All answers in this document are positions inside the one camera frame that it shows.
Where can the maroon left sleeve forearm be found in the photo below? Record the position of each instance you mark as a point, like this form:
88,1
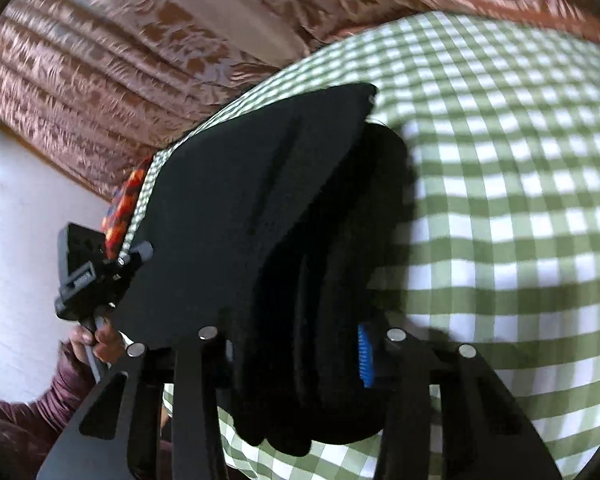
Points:
28,431

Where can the person's left hand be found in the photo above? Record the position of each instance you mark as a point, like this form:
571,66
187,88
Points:
106,343

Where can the colorful patterned pillow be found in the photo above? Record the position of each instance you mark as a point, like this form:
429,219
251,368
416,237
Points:
118,217

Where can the black pants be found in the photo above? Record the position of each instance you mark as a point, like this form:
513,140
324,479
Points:
266,230

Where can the brown floral curtain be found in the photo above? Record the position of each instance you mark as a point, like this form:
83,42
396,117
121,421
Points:
96,86

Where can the green white checkered bedsheet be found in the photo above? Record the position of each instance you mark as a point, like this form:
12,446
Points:
503,124

